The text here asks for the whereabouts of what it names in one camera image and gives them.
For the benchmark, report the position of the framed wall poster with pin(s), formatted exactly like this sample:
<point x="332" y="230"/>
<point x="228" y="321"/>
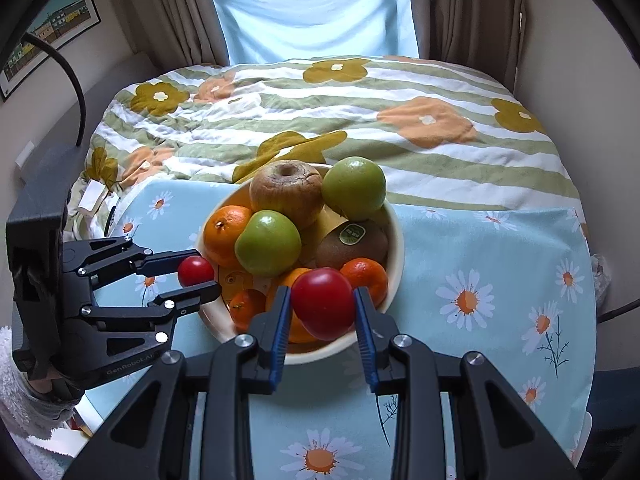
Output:
<point x="55" y="35"/>

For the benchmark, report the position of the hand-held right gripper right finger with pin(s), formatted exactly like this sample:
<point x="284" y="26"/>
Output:
<point x="365" y="340"/>

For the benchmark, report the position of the brown kiwi with sticker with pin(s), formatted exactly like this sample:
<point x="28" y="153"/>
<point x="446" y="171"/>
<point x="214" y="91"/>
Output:
<point x="357" y="250"/>

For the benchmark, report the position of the striped floral blanket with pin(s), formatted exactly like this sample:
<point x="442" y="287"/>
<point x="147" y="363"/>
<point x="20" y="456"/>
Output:
<point x="350" y="120"/>

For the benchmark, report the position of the cream bear print plate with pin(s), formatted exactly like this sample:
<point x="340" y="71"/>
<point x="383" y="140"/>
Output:
<point x="325" y="352"/>

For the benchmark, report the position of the white wall socket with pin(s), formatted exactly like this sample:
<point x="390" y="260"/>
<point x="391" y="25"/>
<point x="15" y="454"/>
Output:
<point x="25" y="155"/>

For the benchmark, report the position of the small mandarin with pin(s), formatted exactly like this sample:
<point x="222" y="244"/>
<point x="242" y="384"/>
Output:
<point x="365" y="277"/>
<point x="246" y="307"/>

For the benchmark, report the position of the light blue window cloth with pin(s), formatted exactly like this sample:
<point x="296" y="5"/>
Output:
<point x="315" y="15"/>

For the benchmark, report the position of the light blue daisy tablecloth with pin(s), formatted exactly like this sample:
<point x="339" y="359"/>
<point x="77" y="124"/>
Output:
<point x="475" y="260"/>

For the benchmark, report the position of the person's left forearm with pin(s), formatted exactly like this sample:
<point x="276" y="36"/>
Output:
<point x="20" y="435"/>

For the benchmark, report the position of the large orange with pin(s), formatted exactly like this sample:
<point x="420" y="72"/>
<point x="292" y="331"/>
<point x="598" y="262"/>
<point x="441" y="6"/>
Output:
<point x="292" y="277"/>

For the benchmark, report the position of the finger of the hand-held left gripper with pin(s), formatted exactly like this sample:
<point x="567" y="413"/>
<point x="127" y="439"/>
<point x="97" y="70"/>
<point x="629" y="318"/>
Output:
<point x="165" y="260"/>
<point x="195" y="296"/>

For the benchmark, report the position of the white blanket tag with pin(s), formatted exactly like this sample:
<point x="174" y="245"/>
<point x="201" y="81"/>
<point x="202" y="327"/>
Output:
<point x="93" y="199"/>

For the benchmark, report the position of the person's left hand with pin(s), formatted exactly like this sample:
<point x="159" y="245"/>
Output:
<point x="41" y="388"/>

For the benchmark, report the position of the wrinkled yellow apple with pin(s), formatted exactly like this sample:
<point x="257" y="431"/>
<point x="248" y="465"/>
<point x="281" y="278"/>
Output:
<point x="285" y="195"/>

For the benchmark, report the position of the medium orange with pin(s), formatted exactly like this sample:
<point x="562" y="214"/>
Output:
<point x="222" y="235"/>

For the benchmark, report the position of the dark blue cloth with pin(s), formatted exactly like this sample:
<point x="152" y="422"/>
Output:
<point x="612" y="410"/>

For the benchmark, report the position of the green apple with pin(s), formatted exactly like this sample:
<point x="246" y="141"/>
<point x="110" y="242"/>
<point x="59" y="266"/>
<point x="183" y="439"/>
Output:
<point x="354" y="187"/>
<point x="267" y="247"/>

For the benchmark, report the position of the clear plastic bag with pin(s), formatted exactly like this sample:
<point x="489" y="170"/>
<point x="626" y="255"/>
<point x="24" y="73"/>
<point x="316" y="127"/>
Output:
<point x="599" y="280"/>

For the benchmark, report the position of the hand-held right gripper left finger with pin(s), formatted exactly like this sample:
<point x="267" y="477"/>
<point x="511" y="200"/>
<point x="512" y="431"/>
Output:
<point x="277" y="330"/>

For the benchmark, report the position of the beige curtain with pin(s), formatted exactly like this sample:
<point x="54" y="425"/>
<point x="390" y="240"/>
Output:
<point x="175" y="5"/>
<point x="470" y="10"/>

